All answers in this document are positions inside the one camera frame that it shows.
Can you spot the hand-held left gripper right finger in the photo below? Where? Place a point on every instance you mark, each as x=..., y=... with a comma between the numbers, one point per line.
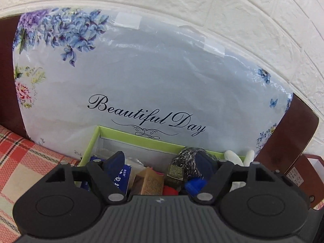
x=205, y=165

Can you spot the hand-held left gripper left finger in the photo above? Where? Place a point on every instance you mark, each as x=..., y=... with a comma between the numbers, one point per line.
x=115, y=165

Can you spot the small blue box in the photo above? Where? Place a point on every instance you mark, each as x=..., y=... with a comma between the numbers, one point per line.
x=122, y=179

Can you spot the steel wool scrubber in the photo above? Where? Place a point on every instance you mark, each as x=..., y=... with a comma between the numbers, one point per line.
x=186, y=157

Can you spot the blue plastic case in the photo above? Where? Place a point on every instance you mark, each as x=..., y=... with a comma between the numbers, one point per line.
x=193, y=186

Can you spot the white and pink rubber glove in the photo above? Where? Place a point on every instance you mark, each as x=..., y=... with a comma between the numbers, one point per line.
x=232, y=157

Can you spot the light green box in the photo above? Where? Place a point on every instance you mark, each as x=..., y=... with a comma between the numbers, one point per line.
x=141, y=149

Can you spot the brown kraft box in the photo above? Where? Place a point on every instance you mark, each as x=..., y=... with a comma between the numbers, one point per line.
x=149, y=182

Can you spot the brown headboard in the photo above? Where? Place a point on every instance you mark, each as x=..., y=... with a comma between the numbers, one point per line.
x=286, y=136

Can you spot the floral plastic package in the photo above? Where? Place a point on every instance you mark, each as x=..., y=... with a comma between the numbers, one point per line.
x=151, y=81

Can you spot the plaid blanket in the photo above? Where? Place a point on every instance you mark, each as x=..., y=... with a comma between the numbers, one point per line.
x=20, y=162

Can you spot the brown cardboard box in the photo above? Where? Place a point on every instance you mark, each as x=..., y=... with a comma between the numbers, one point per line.
x=303, y=177

